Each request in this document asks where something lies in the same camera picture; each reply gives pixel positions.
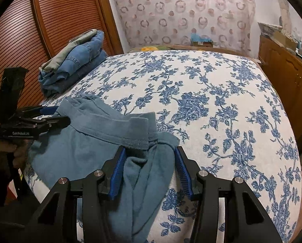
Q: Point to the wooden cabinet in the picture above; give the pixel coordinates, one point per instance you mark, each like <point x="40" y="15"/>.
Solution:
<point x="287" y="76"/>

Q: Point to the cardboard box with blue filling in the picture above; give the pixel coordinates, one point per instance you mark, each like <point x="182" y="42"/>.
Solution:
<point x="201" y="41"/>

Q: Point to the stack of folded denim clothes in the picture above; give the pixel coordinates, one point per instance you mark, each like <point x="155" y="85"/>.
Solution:
<point x="82" y="55"/>

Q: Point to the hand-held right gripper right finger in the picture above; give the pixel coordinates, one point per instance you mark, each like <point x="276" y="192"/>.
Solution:
<point x="183" y="174"/>

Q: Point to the teal blue t-shirt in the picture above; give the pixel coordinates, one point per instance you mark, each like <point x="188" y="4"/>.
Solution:
<point x="90" y="144"/>

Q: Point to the yellow floral blanket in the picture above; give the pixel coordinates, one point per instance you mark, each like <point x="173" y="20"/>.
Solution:
<point x="151" y="48"/>

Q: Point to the blue floral bed cover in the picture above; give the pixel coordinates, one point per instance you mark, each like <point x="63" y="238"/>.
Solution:
<point x="216" y="106"/>

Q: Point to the dark blue denim jeans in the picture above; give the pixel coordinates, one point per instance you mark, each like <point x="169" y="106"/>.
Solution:
<point x="72" y="79"/>

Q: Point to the open cardboard box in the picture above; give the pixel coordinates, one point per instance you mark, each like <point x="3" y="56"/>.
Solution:
<point x="289" y="41"/>

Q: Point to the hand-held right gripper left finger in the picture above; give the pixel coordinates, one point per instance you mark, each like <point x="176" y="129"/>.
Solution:
<point x="116" y="174"/>

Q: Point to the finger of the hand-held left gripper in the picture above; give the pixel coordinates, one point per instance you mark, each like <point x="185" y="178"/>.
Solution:
<point x="48" y="110"/>
<point x="57" y="122"/>

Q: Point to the person's left hand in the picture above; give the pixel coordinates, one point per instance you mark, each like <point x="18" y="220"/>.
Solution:
<point x="1" y="150"/>

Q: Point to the grey-green folded garment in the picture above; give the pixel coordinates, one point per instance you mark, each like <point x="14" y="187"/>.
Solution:
<point x="64" y="53"/>

